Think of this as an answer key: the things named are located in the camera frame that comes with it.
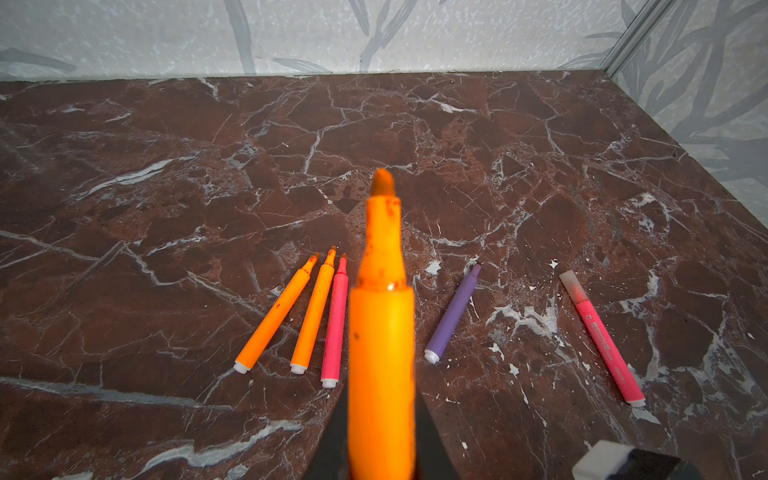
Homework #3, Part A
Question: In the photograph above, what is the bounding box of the orange marker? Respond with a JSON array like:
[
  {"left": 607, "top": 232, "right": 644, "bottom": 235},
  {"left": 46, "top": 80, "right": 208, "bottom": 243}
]
[
  {"left": 348, "top": 169, "right": 416, "bottom": 479},
  {"left": 290, "top": 246, "right": 337, "bottom": 375},
  {"left": 233, "top": 254, "right": 318, "bottom": 374}
]

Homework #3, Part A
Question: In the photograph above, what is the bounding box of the purple marker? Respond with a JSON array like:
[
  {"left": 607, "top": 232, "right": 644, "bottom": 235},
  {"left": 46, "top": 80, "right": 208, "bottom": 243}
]
[{"left": 424, "top": 263, "right": 482, "bottom": 364}]

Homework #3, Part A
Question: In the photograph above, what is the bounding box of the translucent pen cap six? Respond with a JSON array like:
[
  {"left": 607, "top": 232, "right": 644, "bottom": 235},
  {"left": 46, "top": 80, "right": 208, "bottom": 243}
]
[{"left": 559, "top": 270, "right": 588, "bottom": 304}]

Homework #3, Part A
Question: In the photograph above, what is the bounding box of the pink marker left group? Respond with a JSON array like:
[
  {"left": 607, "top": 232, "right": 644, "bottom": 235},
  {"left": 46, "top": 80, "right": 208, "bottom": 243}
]
[{"left": 321, "top": 254, "right": 349, "bottom": 389}]

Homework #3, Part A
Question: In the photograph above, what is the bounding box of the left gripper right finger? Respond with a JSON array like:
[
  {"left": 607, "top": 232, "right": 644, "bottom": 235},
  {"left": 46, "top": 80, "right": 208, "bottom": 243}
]
[{"left": 415, "top": 392, "right": 460, "bottom": 480}]

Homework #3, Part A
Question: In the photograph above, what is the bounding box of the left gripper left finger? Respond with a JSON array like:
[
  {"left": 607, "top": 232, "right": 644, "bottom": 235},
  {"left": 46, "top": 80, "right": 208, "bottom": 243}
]
[{"left": 303, "top": 389, "right": 351, "bottom": 480}]

